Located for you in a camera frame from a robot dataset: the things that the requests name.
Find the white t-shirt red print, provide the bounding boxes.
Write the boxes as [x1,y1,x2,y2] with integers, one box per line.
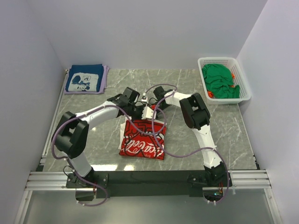
[119,120,166,160]

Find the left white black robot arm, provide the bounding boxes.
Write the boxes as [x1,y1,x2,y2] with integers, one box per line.
[51,87,143,184]

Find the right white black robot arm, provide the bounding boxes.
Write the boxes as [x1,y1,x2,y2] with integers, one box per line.
[150,84,230,187]

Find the folded lilac t-shirt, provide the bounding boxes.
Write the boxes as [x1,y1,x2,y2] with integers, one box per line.
[63,64,110,95]

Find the green t-shirt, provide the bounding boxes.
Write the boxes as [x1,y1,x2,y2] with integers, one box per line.
[201,63,240,99]

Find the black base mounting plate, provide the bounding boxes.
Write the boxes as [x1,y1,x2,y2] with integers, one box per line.
[66,170,232,201]

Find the white plastic basket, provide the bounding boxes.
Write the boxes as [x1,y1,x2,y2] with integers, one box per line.
[198,56,251,105]

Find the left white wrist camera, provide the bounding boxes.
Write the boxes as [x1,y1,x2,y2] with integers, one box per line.
[141,105,156,120]

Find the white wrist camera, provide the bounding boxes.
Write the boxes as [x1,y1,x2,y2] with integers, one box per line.
[141,93,149,104]
[141,105,156,120]

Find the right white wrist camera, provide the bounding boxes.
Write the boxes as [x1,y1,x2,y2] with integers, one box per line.
[141,93,149,104]

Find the aluminium extrusion rail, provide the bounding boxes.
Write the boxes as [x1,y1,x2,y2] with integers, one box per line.
[25,170,271,191]

